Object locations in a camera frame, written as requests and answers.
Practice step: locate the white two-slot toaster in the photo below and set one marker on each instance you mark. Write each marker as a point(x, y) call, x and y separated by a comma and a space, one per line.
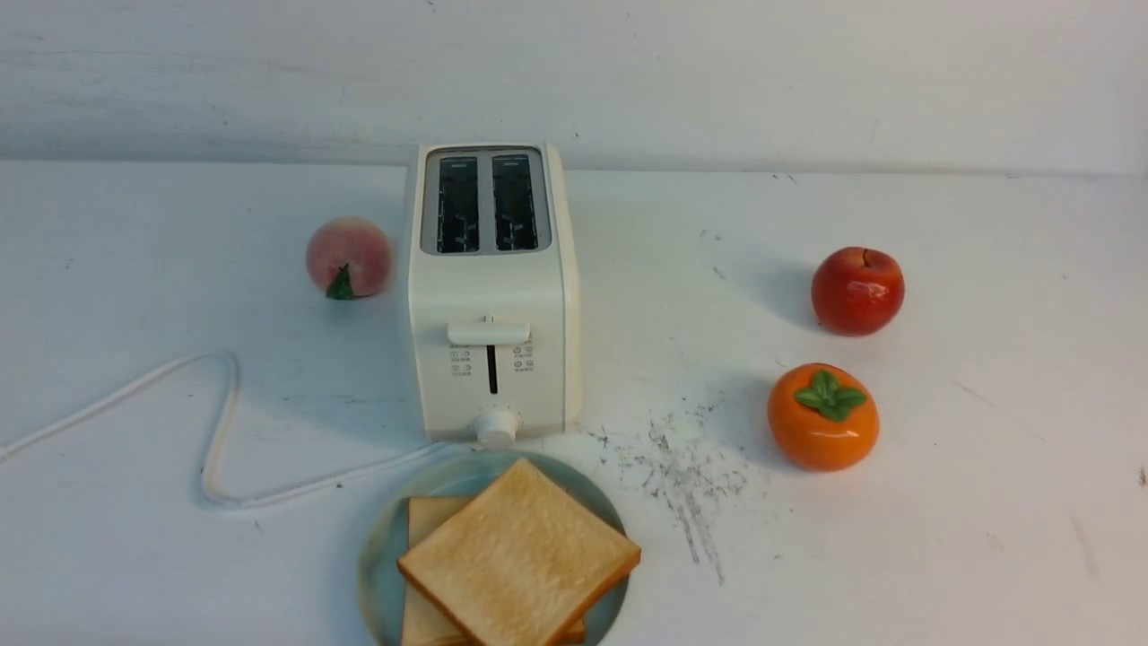
point(489, 290)

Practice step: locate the light blue round plate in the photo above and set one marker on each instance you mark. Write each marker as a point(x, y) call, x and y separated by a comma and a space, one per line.
point(380, 587)

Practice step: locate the orange persimmon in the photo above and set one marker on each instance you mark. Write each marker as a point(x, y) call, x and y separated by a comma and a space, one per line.
point(822, 418)

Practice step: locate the pink peach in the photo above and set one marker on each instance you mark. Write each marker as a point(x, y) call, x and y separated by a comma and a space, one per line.
point(349, 258)

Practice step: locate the red apple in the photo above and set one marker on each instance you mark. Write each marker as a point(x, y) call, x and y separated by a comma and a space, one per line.
point(857, 291)

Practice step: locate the toast slice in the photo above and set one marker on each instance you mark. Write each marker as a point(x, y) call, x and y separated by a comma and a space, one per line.
point(591, 561)
point(514, 556)

